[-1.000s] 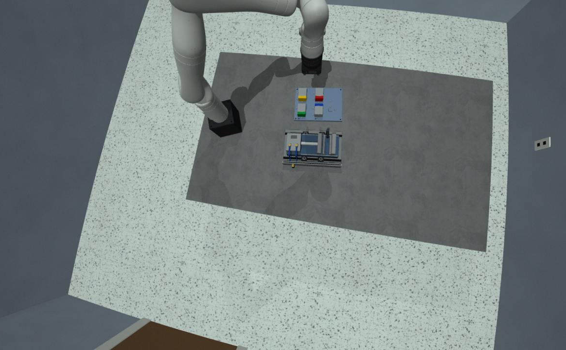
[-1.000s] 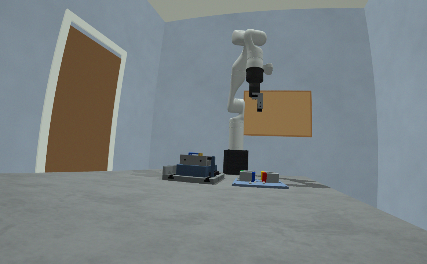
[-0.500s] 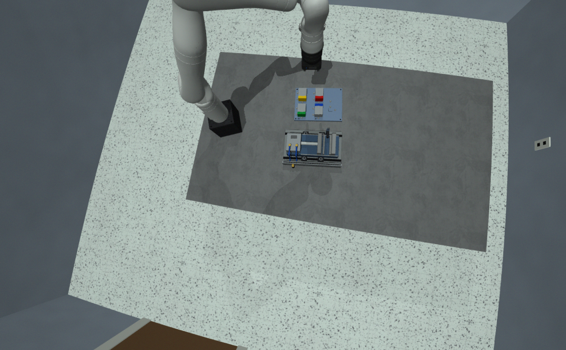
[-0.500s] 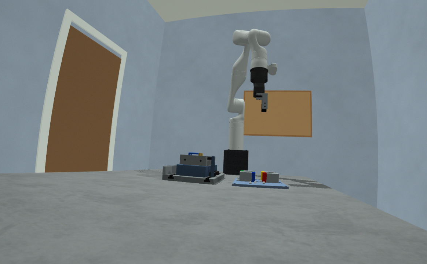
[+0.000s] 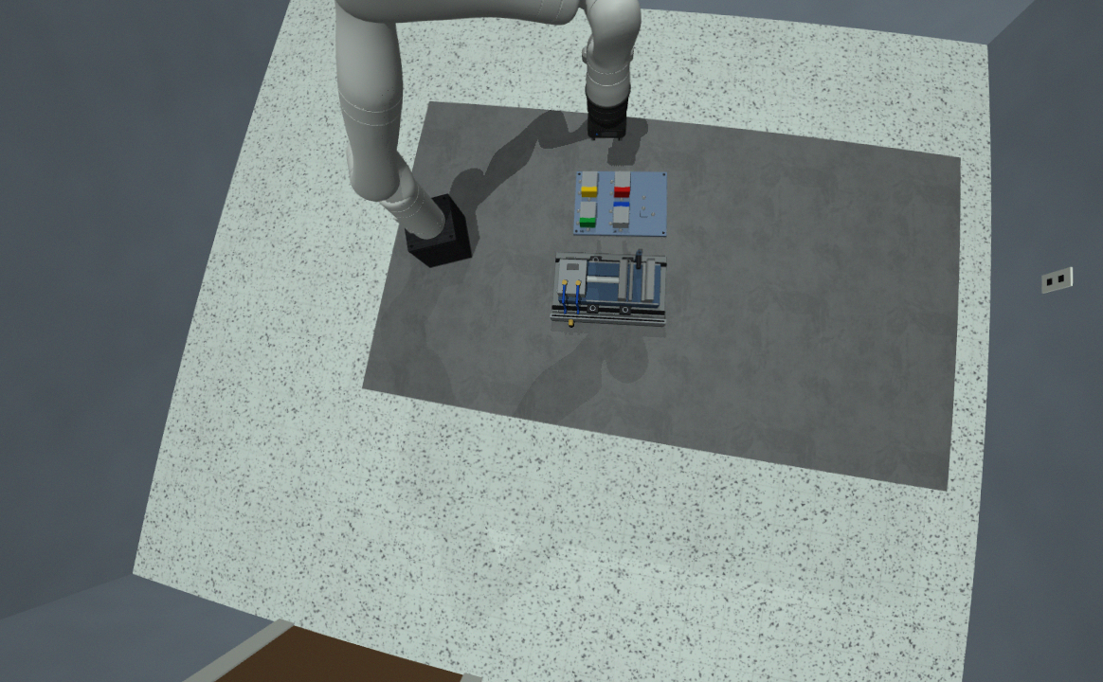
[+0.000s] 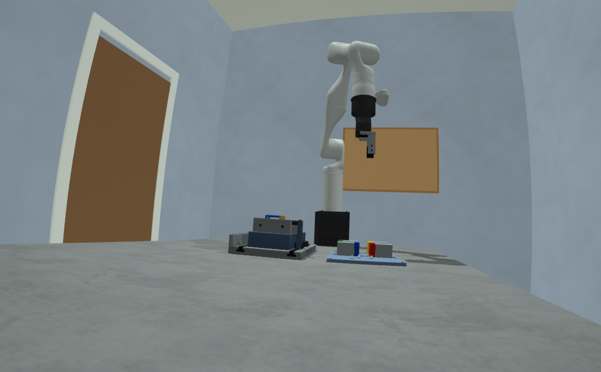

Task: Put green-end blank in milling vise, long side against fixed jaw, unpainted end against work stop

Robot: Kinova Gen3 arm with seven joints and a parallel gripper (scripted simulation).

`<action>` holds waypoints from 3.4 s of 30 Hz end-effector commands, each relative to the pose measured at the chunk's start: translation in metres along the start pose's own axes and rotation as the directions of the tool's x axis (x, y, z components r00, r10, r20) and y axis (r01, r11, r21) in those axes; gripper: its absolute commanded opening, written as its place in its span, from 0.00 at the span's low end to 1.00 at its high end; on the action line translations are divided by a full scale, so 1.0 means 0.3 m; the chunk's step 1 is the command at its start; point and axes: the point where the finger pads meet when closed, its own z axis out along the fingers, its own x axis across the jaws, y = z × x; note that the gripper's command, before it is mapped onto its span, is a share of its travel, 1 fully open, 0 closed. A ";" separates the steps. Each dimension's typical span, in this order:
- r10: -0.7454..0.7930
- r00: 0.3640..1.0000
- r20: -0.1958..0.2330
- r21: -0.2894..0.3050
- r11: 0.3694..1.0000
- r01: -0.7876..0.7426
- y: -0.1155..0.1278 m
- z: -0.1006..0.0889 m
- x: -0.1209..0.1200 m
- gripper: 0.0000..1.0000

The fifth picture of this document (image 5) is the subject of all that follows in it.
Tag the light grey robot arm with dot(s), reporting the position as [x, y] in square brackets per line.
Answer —
[370, 82]

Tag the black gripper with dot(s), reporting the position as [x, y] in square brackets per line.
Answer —
[607, 104]

